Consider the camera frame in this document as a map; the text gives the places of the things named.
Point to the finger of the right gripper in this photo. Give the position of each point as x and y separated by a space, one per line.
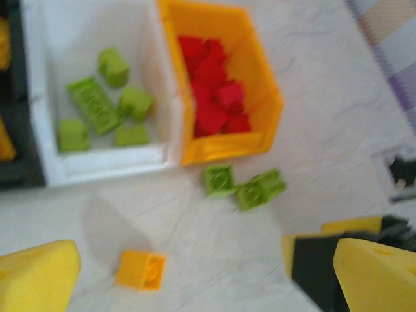
312 263
390 230

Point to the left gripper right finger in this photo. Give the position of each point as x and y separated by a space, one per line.
380 282

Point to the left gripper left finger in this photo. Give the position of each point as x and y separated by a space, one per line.
32 282

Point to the black plastic bin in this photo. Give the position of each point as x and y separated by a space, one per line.
22 169

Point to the yellow lego brick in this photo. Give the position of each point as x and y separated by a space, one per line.
6 143
4 48
141 269

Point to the red lego brick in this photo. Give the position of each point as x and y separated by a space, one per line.
239 123
231 94
190 47
211 118
209 73
217 52
200 94

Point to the orange plastic bin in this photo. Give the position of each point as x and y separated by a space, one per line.
260 81

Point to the long green lego brick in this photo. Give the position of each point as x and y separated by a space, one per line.
96 104

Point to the white plastic bin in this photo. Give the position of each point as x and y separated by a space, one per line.
81 32

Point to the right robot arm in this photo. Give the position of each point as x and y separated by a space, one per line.
404 172

